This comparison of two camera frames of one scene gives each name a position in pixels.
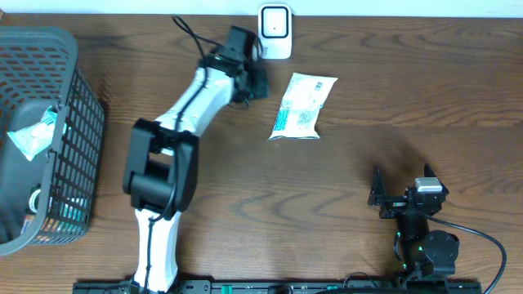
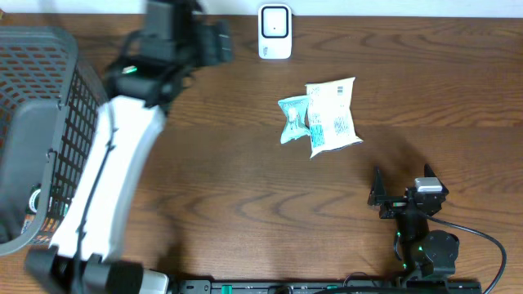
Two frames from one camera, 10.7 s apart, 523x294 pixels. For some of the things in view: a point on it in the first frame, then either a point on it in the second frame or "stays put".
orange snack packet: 29,219 stays put
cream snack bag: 300,107 → 329,117
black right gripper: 394,203 stays put
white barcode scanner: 274,29 stays put
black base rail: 286,287 stays put
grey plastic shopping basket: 51,198 stays put
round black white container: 33,198 stays put
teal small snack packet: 33,140 → 295,126
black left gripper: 265,88 → 221,53
